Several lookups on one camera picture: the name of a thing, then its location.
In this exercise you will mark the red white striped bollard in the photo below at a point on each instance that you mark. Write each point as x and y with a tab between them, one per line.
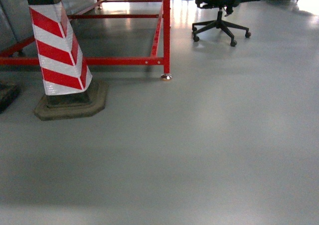
70	90

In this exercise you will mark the black office chair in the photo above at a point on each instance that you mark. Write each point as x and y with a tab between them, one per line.
219	23

